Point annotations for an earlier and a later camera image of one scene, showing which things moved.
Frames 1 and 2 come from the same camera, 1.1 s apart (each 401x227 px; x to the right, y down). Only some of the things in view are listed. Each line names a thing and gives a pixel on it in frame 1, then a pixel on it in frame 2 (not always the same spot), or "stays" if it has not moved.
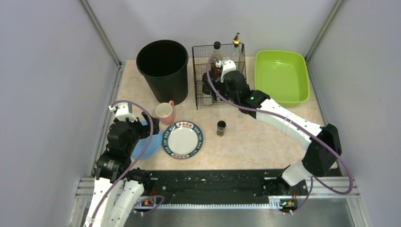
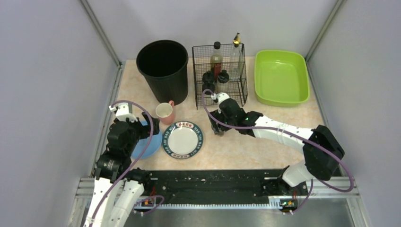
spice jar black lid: (206, 88) stays
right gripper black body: (214, 86) -> (217, 122)
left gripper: (150, 122) stays
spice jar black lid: (204, 77) stays
